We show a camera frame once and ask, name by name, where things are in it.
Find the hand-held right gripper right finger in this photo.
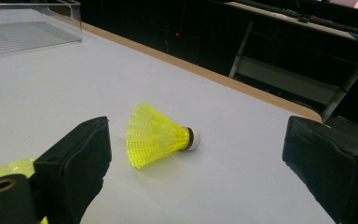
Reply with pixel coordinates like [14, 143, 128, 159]
[282, 115, 358, 224]

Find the yellow plastic shuttlecock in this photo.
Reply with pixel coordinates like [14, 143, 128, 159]
[126, 102, 201, 170]
[0, 158, 49, 224]

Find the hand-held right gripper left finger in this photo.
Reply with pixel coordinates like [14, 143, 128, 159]
[32, 116, 112, 224]

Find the grey metal desk frame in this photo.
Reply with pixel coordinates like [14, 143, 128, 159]
[228, 21, 358, 123]

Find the clear plastic tray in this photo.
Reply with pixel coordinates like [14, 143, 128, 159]
[0, 0, 83, 59]

